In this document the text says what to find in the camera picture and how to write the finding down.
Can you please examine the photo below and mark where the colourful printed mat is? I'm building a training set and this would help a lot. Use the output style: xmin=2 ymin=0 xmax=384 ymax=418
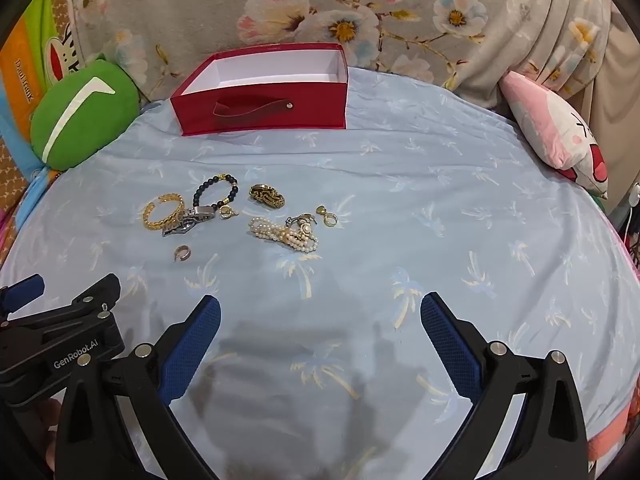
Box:
xmin=0 ymin=0 xmax=86 ymax=241

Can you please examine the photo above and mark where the white cable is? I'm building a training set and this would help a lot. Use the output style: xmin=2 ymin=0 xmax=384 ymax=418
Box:
xmin=622 ymin=184 xmax=640 ymax=241

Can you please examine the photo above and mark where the gold chain bracelet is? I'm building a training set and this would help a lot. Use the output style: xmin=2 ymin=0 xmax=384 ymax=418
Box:
xmin=142 ymin=192 xmax=187 ymax=231

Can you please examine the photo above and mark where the green round pillow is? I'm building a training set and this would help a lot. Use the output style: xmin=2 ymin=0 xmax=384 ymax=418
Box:
xmin=30 ymin=52 xmax=142 ymax=171

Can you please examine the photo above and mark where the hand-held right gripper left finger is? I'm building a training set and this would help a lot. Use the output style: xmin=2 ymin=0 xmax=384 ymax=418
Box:
xmin=52 ymin=295 xmax=223 ymax=480

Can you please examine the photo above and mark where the red cardboard box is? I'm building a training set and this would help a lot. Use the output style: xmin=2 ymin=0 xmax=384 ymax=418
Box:
xmin=170 ymin=43 xmax=349 ymax=137

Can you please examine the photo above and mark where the silver watch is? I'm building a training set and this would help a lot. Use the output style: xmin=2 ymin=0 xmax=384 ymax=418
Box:
xmin=161 ymin=206 xmax=217 ymax=237

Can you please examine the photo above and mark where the pink cloth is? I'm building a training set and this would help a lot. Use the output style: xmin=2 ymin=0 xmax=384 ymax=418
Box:
xmin=586 ymin=400 xmax=632 ymax=467

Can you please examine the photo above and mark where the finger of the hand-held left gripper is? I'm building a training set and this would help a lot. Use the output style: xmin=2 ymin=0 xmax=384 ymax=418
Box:
xmin=47 ymin=272 xmax=122 ymax=323
xmin=0 ymin=274 xmax=46 ymax=316

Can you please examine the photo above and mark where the pearl necklace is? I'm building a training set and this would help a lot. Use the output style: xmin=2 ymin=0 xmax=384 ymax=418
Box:
xmin=248 ymin=216 xmax=319 ymax=253

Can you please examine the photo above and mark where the black bead bracelet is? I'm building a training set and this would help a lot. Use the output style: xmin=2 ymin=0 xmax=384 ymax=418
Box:
xmin=193 ymin=174 xmax=240 ymax=211

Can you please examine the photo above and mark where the grey floral blanket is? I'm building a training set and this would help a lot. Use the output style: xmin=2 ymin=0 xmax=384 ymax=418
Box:
xmin=65 ymin=0 xmax=640 ymax=201

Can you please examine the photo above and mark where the pink plush pillow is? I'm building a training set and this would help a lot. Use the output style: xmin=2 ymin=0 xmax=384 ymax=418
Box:
xmin=500 ymin=70 xmax=611 ymax=201

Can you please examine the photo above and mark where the person's left hand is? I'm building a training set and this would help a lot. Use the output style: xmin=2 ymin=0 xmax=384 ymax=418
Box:
xmin=25 ymin=395 xmax=65 ymax=472

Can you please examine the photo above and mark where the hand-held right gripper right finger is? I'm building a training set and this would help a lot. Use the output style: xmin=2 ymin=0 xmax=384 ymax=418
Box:
xmin=420 ymin=292 xmax=590 ymax=480

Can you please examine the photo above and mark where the dark gold brooch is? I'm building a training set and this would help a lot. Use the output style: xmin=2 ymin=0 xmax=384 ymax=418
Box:
xmin=249 ymin=184 xmax=287 ymax=210

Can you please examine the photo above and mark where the light blue bed sheet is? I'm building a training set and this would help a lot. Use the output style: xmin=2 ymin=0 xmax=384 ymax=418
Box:
xmin=0 ymin=67 xmax=640 ymax=480

